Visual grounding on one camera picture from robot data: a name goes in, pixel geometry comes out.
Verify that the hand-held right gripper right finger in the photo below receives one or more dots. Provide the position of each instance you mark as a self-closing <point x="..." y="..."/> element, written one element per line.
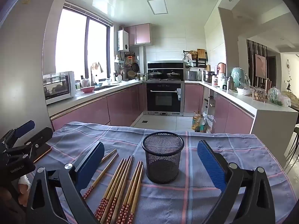
<point x="210" y="165"/>

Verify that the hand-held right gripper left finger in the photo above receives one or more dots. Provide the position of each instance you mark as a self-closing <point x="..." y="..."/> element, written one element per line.
<point x="91" y="165"/>

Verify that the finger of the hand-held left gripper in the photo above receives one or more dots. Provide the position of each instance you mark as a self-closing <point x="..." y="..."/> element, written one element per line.
<point x="23" y="127"/>
<point x="41" y="137"/>

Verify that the black mesh utensil holder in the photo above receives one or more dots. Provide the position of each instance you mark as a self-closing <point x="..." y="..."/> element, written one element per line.
<point x="162" y="158"/>

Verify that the bunch of wooden chopsticks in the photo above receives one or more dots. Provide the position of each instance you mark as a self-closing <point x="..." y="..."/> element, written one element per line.
<point x="136" y="184"/>

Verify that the person's left hand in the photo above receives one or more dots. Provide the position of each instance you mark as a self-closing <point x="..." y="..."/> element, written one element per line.
<point x="23" y="187"/>

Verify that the dark smartphone copper edge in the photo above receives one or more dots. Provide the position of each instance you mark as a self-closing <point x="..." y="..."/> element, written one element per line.
<point x="43" y="152"/>

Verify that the small oil bottle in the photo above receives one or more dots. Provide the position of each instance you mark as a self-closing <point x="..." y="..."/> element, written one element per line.
<point x="202" y="127"/>

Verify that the large yellow oil bottle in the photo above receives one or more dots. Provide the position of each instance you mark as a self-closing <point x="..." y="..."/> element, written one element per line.
<point x="196" y="122"/>

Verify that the white plastic bag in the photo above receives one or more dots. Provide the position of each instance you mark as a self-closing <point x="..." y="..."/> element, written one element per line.
<point x="209" y="119"/>

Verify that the grey refrigerator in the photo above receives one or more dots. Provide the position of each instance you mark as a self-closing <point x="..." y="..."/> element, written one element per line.
<point x="25" y="74"/>

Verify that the pink kitchen base cabinets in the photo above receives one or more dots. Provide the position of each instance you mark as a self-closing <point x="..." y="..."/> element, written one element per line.
<point x="116" y="105"/>
<point x="224" y="114"/>

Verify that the white countertop oven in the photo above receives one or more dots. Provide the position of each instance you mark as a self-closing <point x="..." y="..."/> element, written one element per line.
<point x="67" y="86"/>

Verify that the blue plaid tablecloth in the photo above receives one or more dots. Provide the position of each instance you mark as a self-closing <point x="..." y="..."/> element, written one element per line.
<point x="163" y="203"/>

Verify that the pink bowl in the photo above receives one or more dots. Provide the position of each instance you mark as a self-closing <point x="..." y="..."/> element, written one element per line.
<point x="87" y="89"/>

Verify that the white kitchen countertop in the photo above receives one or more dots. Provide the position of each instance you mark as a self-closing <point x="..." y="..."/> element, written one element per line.
<point x="245" y="102"/>

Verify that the steel sink faucet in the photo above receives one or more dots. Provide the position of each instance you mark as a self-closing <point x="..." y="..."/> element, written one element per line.
<point x="91" y="74"/>

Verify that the white bowl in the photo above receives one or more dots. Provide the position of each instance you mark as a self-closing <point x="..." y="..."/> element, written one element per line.
<point x="244" y="91"/>

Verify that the black integrated stove oven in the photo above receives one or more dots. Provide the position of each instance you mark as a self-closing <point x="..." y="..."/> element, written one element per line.
<point x="163" y="98"/>

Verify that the steel vacuum flask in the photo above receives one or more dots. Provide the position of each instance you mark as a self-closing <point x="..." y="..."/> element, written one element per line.
<point x="230" y="84"/>

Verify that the clear plastic egg box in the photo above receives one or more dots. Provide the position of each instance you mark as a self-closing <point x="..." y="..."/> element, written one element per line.
<point x="258" y="95"/>

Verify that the steel steamer pot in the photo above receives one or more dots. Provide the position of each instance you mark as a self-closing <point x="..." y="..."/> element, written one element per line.
<point x="208" y="77"/>

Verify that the hanging beige cloth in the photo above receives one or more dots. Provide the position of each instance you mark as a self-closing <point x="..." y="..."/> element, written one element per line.
<point x="97" y="66"/>

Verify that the silver countertop appliance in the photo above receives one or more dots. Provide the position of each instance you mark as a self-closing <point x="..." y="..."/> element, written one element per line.
<point x="192" y="75"/>

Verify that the kitchen window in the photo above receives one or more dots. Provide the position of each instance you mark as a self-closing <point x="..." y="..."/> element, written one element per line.
<point x="70" y="46"/>

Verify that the mint green air fryer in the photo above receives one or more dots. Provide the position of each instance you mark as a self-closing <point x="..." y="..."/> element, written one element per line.
<point x="238" y="77"/>

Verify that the plastic bag of greens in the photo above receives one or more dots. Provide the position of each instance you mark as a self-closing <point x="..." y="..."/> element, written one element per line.
<point x="278" y="96"/>

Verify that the pink electric kettle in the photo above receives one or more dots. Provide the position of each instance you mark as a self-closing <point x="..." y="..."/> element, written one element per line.
<point x="221" y="68"/>

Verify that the black lidded wok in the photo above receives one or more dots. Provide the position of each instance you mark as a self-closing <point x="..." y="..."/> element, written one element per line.
<point x="154" y="75"/>
<point x="173" y="75"/>

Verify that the woven basket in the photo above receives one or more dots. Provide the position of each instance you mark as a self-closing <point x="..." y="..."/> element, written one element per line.
<point x="132" y="75"/>

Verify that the woven straw item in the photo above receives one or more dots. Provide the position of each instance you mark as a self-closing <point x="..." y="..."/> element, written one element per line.
<point x="290" y="96"/>

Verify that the hanging black frying pan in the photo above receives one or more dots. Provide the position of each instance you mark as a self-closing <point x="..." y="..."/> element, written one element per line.
<point x="136" y="67"/>

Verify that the wooden cutting board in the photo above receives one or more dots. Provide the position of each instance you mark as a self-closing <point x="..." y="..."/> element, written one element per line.
<point x="201" y="54"/>

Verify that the dark slatted room divider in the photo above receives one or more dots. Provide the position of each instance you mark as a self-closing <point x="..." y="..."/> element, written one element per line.
<point x="251" y="58"/>

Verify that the square ceiling light panel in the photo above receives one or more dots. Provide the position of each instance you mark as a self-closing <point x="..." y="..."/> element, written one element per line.
<point x="157" y="6"/>

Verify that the black wall rack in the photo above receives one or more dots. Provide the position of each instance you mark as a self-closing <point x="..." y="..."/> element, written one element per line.
<point x="201" y="62"/>

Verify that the framed wall picture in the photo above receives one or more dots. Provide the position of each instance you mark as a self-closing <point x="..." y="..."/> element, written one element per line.
<point x="260" y="65"/>

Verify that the round wall clock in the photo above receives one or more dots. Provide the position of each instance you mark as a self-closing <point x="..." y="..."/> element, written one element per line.
<point x="289" y="65"/>

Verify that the white wall water heater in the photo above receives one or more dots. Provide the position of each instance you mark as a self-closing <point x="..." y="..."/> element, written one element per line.
<point x="123" y="39"/>

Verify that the pink wall cabinet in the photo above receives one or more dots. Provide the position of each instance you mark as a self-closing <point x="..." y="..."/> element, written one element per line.
<point x="140" y="33"/>

